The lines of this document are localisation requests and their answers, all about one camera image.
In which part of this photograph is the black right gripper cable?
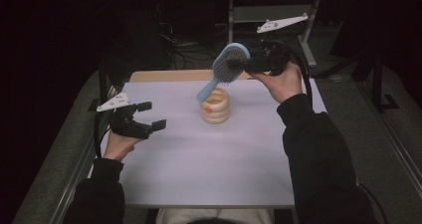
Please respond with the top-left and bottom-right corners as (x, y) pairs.
(288, 48), (389, 224)

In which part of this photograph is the light blue hairbrush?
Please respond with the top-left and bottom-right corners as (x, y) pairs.
(196, 42), (252, 104)

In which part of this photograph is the cream ringed cup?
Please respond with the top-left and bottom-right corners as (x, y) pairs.
(199, 87), (231, 124)

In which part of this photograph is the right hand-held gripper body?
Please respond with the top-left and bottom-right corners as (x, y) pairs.
(246, 13), (309, 77)

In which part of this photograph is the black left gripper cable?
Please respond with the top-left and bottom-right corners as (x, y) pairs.
(94, 112), (111, 159)

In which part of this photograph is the white table mat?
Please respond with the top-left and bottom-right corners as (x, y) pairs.
(88, 78), (327, 208)

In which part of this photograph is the wooden table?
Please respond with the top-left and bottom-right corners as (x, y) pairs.
(128, 69), (253, 84)

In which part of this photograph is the black metal stand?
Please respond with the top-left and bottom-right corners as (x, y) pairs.
(351, 51), (401, 112)

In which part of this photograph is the person's left hand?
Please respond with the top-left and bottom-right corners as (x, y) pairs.
(103, 128), (144, 162)

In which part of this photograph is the person's right hand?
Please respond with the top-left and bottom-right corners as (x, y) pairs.
(248, 62), (304, 105)

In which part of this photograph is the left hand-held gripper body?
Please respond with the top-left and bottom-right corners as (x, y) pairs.
(96, 92), (153, 140)

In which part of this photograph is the white metal stand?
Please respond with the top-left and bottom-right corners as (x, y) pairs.
(226, 0), (323, 69)

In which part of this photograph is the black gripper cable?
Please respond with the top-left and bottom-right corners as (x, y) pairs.
(288, 48), (389, 224)
(94, 112), (111, 159)

